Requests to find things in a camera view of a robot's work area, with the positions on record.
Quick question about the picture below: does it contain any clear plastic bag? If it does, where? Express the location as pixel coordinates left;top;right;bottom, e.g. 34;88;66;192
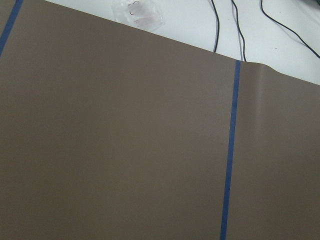
111;0;165;31

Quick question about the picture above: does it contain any black desk cable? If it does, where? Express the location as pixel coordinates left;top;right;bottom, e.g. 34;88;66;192
230;0;247;62
258;0;320;58
210;0;221;54

